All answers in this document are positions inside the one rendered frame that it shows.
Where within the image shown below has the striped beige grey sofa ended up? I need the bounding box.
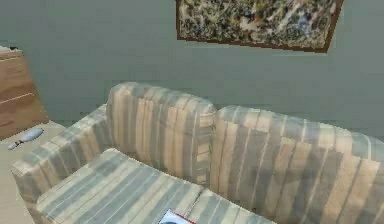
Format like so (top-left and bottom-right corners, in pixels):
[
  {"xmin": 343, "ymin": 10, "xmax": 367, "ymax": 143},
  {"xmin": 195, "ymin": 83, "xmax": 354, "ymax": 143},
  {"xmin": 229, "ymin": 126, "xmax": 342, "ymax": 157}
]
[{"xmin": 10, "ymin": 81, "xmax": 384, "ymax": 224}]

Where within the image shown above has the white red blue book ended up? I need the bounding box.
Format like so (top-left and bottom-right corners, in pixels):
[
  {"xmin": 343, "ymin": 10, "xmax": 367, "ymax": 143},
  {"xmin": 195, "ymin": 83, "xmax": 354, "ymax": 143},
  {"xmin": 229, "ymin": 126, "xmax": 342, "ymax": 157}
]
[{"xmin": 157, "ymin": 209, "xmax": 198, "ymax": 224}]

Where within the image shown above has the brown framed speckled painting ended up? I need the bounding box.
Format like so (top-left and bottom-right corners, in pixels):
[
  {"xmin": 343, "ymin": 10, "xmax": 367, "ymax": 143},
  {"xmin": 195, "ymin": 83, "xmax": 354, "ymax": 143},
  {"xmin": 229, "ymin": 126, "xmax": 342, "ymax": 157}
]
[{"xmin": 175, "ymin": 0, "xmax": 345, "ymax": 54}]

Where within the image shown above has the white bowling pin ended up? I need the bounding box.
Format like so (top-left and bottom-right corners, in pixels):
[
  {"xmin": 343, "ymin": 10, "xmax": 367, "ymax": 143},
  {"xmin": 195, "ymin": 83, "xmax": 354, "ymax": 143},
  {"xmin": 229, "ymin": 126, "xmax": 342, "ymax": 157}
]
[{"xmin": 7, "ymin": 127, "xmax": 45, "ymax": 151}]

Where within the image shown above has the brown wooden chest of drawers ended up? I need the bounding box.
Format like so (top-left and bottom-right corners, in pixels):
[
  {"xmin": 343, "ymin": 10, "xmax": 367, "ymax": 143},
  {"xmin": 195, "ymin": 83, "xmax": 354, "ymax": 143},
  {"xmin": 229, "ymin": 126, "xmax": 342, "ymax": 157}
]
[{"xmin": 0, "ymin": 46, "xmax": 50, "ymax": 141}]

